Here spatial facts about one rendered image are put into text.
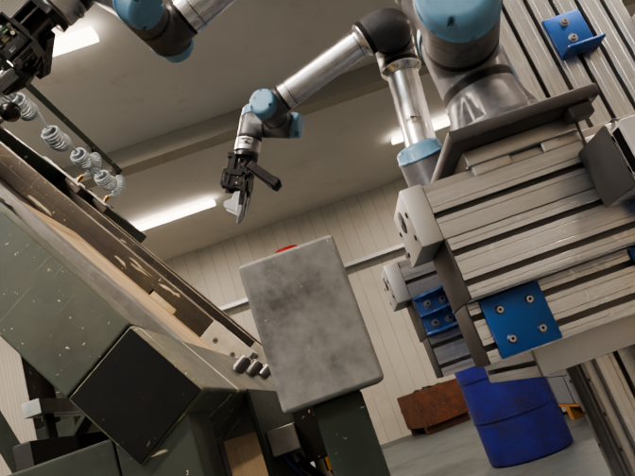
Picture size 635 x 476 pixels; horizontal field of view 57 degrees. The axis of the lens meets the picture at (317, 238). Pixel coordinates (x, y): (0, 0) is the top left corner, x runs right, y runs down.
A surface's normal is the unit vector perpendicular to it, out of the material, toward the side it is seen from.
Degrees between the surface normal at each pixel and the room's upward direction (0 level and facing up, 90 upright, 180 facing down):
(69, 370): 90
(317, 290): 90
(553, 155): 90
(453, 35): 151
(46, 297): 90
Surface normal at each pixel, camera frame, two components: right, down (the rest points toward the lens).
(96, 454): -0.07, -0.26
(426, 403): 0.17, -0.34
